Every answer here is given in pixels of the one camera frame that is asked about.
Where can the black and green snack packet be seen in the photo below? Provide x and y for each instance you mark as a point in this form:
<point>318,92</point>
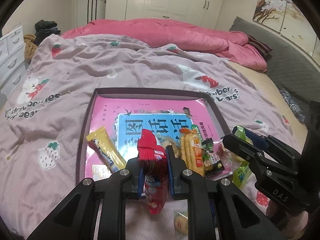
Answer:
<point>212,162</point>

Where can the strawberry print lilac duvet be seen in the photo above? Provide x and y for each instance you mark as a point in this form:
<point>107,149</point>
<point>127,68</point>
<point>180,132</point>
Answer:
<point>75,67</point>

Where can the pink book with blue label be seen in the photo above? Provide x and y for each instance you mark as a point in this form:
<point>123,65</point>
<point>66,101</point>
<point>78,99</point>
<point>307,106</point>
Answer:
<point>105,120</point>

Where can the yellow candy stick packet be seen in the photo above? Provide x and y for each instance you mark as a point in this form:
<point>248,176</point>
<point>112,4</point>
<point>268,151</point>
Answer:
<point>105,145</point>

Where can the tree wall mural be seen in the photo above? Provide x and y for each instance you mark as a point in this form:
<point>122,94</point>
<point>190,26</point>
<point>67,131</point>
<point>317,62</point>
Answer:
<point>270,7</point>

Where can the pale yellow snack packet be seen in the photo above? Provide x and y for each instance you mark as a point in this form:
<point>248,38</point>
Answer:
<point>180,222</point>

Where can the beige bed sheet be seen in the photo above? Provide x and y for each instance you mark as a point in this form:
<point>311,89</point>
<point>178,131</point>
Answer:
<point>260,85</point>

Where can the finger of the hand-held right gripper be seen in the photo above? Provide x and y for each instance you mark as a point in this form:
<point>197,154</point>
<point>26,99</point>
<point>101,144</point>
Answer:
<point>257,138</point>
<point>250,152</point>

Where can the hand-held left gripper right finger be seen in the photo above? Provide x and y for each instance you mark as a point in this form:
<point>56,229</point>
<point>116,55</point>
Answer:
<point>172,170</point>

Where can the dark shallow cardboard box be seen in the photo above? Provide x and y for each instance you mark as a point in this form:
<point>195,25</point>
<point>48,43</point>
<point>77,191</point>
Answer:
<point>86,135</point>

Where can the red snack packet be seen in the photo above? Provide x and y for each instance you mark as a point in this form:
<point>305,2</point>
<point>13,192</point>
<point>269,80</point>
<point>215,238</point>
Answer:
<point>150,150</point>

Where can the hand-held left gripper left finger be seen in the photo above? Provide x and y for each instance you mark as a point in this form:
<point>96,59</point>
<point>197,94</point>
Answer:
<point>138,180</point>

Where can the dark striped pillow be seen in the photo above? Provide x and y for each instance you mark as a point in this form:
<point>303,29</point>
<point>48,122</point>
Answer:
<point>260,46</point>

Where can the person's right hand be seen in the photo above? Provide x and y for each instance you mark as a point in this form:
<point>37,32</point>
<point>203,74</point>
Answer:
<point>282,220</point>

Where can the clear pastry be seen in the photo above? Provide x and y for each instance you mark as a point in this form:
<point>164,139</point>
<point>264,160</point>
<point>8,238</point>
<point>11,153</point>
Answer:
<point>165,140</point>

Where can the clear packet with red candy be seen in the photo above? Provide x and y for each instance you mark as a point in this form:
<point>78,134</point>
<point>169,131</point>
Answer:
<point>222,152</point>

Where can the orange cracker packet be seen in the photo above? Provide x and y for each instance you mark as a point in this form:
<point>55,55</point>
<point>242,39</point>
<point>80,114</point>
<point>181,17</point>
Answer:
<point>193,152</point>

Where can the pink quilt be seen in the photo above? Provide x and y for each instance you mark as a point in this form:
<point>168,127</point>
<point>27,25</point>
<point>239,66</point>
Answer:
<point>162,30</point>

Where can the blue patterned cloth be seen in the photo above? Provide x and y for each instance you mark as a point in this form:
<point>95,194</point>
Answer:
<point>292,102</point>

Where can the dark clothes pile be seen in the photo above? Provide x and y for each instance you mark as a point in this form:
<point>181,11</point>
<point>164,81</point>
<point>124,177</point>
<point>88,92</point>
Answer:
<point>46,28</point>

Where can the brown fuzzy cloth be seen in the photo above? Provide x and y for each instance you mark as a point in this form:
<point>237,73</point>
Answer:
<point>30,47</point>

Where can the grey padded headboard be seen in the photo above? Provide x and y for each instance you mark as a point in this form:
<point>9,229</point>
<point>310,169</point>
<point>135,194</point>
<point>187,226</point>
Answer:
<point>287,62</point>

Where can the white drawer cabinet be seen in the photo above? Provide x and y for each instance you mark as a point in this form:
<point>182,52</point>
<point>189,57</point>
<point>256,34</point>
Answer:
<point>12,55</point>

